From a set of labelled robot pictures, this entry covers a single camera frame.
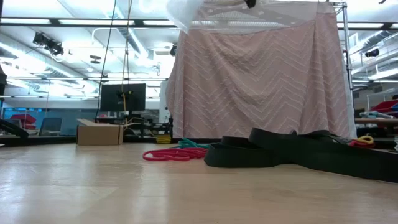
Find clear plastic bag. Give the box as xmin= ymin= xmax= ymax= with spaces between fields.
xmin=165 ymin=0 xmax=206 ymax=34

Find teal rubber band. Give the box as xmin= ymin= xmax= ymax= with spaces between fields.
xmin=173 ymin=141 xmax=211 ymax=150
xmin=177 ymin=138 xmax=200 ymax=147

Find red rubber band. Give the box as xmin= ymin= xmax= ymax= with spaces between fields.
xmin=142 ymin=148 xmax=192 ymax=162
xmin=172 ymin=147 xmax=208 ymax=160

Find wide black rubber band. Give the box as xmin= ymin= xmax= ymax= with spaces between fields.
xmin=248 ymin=127 xmax=398 ymax=184
xmin=203 ymin=135 xmax=293 ymax=169

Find metal garment rack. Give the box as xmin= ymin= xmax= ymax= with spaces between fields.
xmin=329 ymin=1 xmax=355 ymax=138

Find pink chevron cloth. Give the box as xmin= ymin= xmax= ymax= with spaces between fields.
xmin=164 ymin=0 xmax=358 ymax=139

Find black computer monitor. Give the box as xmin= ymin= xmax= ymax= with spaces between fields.
xmin=99 ymin=83 xmax=147 ymax=112

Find black desk with equipment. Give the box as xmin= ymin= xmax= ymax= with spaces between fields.
xmin=96 ymin=113 xmax=174 ymax=138

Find black spool yellow winding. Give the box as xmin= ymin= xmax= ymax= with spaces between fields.
xmin=155 ymin=134 xmax=173 ymax=145

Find pale folded cloth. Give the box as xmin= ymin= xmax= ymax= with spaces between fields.
xmin=359 ymin=110 xmax=395 ymax=120

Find red storage bins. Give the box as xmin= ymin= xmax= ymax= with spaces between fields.
xmin=369 ymin=98 xmax=398 ymax=114

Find wooden workbench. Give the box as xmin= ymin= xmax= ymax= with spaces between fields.
xmin=354 ymin=117 xmax=398 ymax=138

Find thick yellow band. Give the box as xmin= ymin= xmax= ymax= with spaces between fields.
xmin=356 ymin=134 xmax=375 ymax=144

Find thick red band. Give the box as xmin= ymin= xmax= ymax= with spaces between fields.
xmin=348 ymin=139 xmax=376 ymax=149

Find small open cardboard box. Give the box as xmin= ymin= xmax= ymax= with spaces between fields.
xmin=76 ymin=118 xmax=125 ymax=146

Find black ceiling spotlight cluster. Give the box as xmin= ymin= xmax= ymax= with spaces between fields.
xmin=32 ymin=31 xmax=65 ymax=57

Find grey office chair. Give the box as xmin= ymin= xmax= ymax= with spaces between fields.
xmin=38 ymin=117 xmax=63 ymax=137

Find black hanging cable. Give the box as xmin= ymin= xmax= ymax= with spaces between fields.
xmin=94 ymin=0 xmax=118 ymax=123
xmin=120 ymin=0 xmax=134 ymax=125

